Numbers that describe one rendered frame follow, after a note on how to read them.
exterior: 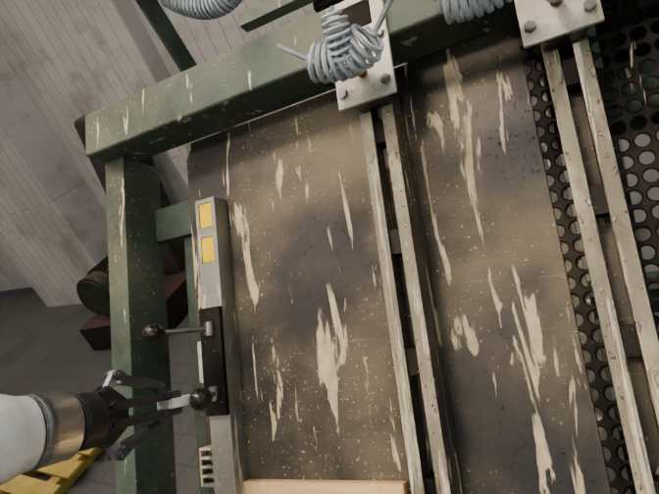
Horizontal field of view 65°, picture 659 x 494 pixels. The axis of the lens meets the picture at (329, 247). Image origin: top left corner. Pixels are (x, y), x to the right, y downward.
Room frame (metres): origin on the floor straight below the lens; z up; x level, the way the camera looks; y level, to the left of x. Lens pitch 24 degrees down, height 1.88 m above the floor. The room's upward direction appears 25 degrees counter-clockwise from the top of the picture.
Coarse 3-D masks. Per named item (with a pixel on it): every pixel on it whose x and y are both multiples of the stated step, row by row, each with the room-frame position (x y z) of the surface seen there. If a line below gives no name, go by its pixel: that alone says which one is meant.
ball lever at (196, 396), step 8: (192, 392) 0.72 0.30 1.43; (200, 392) 0.72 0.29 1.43; (208, 392) 0.72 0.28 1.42; (216, 392) 0.80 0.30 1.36; (192, 400) 0.71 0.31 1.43; (200, 400) 0.71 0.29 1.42; (208, 400) 0.71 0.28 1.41; (216, 400) 0.80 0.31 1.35; (192, 408) 0.71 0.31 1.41; (200, 408) 0.71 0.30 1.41
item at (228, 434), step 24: (216, 216) 0.99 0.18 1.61; (216, 240) 0.96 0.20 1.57; (216, 264) 0.94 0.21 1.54; (216, 288) 0.92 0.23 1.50; (240, 384) 0.84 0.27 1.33; (240, 408) 0.81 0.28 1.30; (216, 432) 0.78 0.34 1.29; (240, 432) 0.78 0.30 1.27; (216, 456) 0.76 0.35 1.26; (240, 456) 0.75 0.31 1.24; (216, 480) 0.74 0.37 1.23; (240, 480) 0.73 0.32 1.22
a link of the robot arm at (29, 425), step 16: (0, 400) 0.53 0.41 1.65; (16, 400) 0.54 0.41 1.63; (32, 400) 0.56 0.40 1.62; (0, 416) 0.51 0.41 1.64; (16, 416) 0.52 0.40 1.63; (32, 416) 0.53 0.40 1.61; (0, 432) 0.49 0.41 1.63; (16, 432) 0.50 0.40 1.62; (32, 432) 0.52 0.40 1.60; (0, 448) 0.48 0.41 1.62; (16, 448) 0.50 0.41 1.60; (32, 448) 0.51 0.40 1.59; (0, 464) 0.48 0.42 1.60; (16, 464) 0.49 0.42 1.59; (32, 464) 0.51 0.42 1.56; (0, 480) 0.48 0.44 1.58
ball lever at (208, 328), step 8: (144, 328) 0.84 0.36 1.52; (152, 328) 0.83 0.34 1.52; (160, 328) 0.83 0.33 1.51; (176, 328) 0.85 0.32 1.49; (184, 328) 0.86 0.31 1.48; (192, 328) 0.86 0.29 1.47; (200, 328) 0.87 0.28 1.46; (208, 328) 0.87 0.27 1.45; (144, 336) 0.83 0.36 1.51; (152, 336) 0.82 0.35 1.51; (160, 336) 0.83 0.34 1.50
